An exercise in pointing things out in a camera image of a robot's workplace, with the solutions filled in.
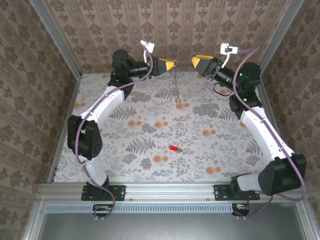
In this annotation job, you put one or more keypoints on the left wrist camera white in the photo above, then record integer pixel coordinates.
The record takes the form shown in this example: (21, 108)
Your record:
(149, 45)

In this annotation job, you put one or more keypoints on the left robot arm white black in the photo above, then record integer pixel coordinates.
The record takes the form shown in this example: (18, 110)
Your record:
(100, 105)

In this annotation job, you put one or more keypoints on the aluminium mounting rail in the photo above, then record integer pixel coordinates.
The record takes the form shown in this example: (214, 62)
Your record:
(170, 191)

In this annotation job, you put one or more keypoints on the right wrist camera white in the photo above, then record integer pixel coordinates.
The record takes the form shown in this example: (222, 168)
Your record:
(230, 49)

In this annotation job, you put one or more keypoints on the brown lace wristlet keyring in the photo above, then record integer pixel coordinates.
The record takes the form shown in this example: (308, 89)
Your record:
(176, 85)

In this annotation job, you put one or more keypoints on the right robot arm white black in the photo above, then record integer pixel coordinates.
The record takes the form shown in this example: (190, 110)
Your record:
(265, 132)

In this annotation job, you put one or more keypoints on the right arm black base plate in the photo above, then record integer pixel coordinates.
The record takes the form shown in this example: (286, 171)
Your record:
(221, 192)

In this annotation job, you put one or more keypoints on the grey metal panel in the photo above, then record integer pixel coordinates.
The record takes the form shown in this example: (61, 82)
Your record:
(170, 227)

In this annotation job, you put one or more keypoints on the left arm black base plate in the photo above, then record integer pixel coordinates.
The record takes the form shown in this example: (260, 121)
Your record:
(117, 192)

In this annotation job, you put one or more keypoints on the aluminium frame post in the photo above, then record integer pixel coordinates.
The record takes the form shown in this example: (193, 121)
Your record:
(56, 37)
(277, 37)

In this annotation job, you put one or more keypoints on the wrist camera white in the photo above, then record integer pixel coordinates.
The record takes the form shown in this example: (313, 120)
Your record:
(149, 45)
(230, 49)

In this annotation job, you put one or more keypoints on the red-capped key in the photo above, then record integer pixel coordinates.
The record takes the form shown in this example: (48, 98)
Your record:
(173, 148)

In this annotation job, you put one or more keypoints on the aluminium side rail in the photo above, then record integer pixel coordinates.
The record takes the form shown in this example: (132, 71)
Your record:
(62, 140)
(275, 120)

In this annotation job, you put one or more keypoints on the floral table cover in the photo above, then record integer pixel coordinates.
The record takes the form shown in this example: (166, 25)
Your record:
(175, 165)

